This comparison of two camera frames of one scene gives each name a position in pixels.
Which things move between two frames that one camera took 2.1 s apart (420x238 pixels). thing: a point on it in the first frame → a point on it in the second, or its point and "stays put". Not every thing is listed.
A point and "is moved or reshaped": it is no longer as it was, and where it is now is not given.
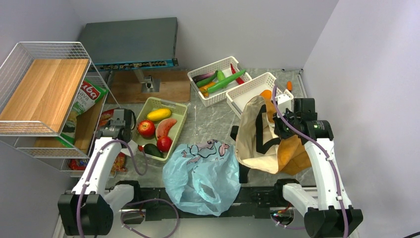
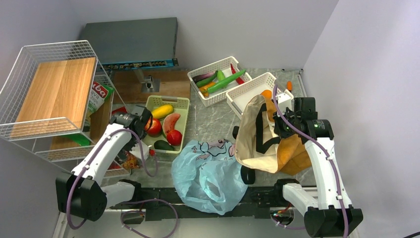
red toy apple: (146, 129) is moved or reshaped
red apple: (164, 144) → (174, 137)
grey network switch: (132, 44) stays put
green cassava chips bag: (89, 93) → (99, 92)
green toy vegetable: (207, 80) stays put
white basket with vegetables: (211, 82) stays put
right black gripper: (278, 130) stays put
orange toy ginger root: (203, 89) stays put
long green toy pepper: (225, 83) stays put
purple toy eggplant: (199, 77) stays put
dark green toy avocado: (152, 149) → (160, 144)
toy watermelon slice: (163, 126) is moved or reshaped
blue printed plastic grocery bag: (203, 177) stays put
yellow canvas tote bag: (257, 147) stays put
